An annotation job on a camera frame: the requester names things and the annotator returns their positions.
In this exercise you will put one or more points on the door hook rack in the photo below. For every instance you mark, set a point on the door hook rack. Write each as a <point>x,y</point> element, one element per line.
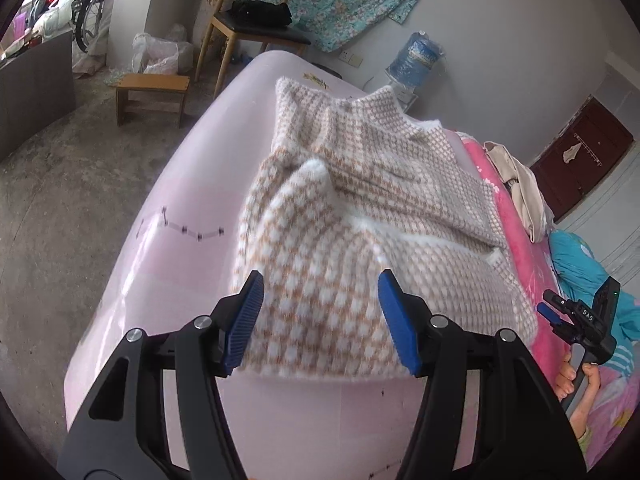
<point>590,147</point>

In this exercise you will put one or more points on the pink bed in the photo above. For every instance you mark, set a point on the pink bed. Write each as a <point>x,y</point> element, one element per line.
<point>175,260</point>

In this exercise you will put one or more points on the black bag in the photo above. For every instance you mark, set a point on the black bag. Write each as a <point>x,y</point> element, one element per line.
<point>260,12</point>

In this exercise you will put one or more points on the dark wooden board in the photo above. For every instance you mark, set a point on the dark wooden board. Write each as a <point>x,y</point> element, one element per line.
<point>35,95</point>

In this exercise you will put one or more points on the pink floral blanket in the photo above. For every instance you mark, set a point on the pink floral blanket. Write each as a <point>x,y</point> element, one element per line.
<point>520,270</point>

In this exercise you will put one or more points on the white water dispenser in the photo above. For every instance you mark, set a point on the white water dispenser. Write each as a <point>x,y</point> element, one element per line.
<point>406,100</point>

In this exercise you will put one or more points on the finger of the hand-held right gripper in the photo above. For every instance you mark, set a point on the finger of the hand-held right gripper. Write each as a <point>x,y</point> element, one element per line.
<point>547,313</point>
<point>557,298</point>

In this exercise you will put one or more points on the dark red door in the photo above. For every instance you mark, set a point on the dark red door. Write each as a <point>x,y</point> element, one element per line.
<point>580,175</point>

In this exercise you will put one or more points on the beige white houndstooth sweater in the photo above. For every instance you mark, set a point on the beige white houndstooth sweater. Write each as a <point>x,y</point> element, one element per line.
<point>350,210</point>

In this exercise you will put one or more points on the white hanging cloth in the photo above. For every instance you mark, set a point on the white hanging cloth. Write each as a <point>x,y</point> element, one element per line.
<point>572,152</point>

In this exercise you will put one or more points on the small wooden stool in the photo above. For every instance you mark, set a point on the small wooden stool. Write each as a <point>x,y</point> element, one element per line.
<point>150,90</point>

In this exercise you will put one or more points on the person's right hand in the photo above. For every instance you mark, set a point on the person's right hand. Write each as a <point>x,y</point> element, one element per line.
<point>566,375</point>

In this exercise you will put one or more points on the wooden chair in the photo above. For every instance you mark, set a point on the wooden chair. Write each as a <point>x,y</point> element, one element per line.
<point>260,35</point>

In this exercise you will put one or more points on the beige clothes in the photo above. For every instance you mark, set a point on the beige clothes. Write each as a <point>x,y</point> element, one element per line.
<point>520,185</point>

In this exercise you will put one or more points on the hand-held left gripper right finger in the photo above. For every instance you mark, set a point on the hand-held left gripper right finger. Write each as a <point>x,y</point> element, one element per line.
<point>400,330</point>

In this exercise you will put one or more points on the teal pillow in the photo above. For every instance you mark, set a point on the teal pillow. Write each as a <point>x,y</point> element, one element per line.
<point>580,265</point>

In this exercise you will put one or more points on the white wall socket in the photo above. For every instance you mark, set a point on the white wall socket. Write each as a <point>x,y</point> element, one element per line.
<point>353,59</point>

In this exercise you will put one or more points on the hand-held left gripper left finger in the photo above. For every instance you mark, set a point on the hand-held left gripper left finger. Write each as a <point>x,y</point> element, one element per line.
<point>245,320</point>

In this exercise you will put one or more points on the wheelchair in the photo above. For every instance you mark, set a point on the wheelchair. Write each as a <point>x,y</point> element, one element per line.
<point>87,15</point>

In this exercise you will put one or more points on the person's right forearm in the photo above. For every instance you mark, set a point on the person's right forearm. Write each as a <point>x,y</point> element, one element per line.
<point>582,415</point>

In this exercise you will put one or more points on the clear plastic bag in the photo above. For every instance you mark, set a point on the clear plastic bag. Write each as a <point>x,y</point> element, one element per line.
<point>547,217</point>

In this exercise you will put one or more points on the white plastic bag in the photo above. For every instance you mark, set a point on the white plastic bag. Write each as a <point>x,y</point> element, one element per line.
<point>160,55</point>

